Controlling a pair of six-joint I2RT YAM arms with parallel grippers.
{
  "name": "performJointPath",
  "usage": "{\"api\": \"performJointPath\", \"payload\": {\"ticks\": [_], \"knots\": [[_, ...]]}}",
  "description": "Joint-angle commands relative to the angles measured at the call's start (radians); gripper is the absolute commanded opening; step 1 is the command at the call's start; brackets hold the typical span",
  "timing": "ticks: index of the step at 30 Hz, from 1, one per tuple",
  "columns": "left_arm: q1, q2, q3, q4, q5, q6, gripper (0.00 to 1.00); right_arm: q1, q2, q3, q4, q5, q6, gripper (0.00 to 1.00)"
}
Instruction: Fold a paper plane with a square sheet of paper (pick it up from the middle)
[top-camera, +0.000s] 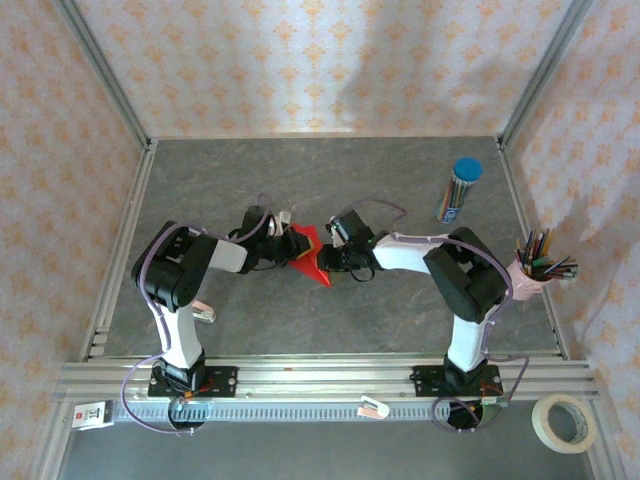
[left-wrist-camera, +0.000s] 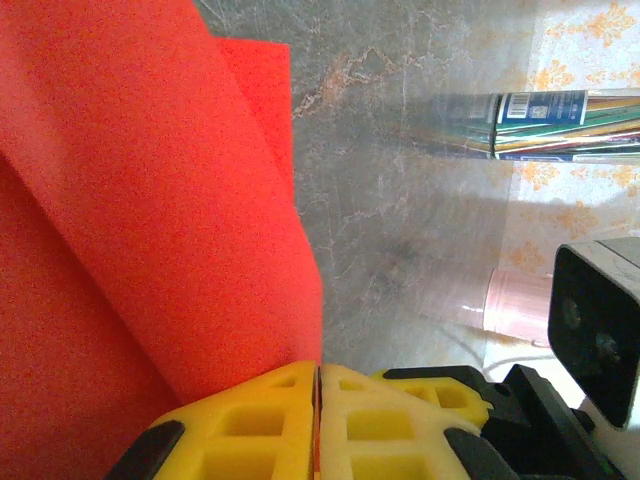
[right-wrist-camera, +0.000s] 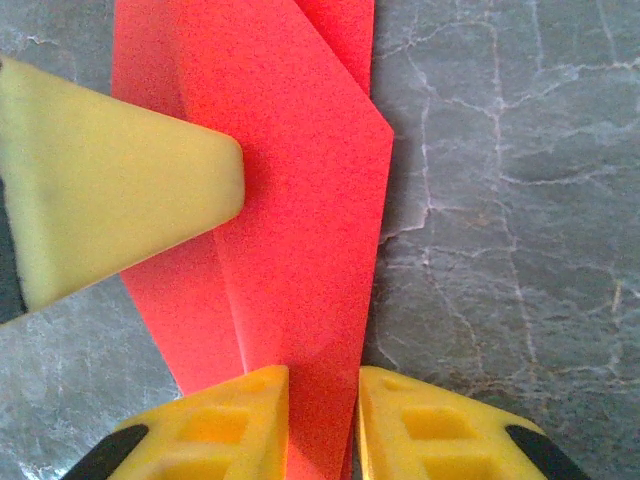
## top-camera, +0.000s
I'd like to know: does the pink silver stapler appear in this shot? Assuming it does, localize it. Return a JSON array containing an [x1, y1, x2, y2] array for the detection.
[[192, 299, 217, 324]]

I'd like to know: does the clear pencil tube blue lid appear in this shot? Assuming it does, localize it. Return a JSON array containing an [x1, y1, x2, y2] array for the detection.
[[433, 157, 485, 225]]

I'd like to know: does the pink white clip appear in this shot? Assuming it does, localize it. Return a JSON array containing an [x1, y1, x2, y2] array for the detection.
[[358, 395, 390, 420]]

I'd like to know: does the pink cup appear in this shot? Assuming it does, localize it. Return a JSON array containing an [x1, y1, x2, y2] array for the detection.
[[507, 259, 549, 301]]

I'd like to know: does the white printed card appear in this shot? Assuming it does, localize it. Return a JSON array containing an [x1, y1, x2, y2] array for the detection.
[[72, 401, 115, 430]]

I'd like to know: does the masking tape roll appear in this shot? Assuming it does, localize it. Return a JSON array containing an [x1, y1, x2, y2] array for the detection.
[[531, 393, 599, 455]]

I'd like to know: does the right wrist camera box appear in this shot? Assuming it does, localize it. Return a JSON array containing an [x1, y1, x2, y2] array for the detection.
[[327, 209, 374, 246]]

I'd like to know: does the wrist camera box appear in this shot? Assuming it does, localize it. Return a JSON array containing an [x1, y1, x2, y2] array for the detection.
[[242, 205, 293, 239], [327, 209, 374, 246]]

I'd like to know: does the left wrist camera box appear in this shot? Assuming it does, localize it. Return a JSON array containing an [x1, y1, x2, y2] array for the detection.
[[242, 205, 293, 239]]

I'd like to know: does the long aluminium mounting rail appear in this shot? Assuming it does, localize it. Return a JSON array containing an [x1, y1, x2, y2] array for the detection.
[[53, 355, 600, 402]]

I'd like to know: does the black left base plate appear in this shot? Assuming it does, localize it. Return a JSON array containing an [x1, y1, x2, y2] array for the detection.
[[148, 366, 239, 400]]

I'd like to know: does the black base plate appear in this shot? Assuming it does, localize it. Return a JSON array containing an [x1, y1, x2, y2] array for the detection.
[[412, 364, 501, 399], [148, 366, 239, 400]]

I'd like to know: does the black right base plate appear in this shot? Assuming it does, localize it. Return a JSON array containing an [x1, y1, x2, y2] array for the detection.
[[412, 364, 501, 399]]

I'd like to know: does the slotted grey cable duct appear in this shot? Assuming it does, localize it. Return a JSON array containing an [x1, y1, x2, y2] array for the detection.
[[112, 399, 451, 422]]

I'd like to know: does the aluminium side rail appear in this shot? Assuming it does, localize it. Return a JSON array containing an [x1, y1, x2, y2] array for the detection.
[[79, 139, 160, 362], [494, 137, 571, 361]]

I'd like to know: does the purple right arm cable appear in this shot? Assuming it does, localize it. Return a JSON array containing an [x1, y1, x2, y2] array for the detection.
[[347, 199, 530, 435]]

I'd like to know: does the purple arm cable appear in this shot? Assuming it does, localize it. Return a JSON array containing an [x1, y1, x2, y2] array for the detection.
[[121, 193, 274, 436], [347, 199, 530, 435]]

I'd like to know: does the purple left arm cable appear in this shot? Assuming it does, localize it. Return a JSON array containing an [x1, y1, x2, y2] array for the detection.
[[121, 193, 274, 436]]

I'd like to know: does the aluminium corner post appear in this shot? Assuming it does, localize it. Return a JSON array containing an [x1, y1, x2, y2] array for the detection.
[[499, 0, 596, 146], [53, 0, 154, 151]]

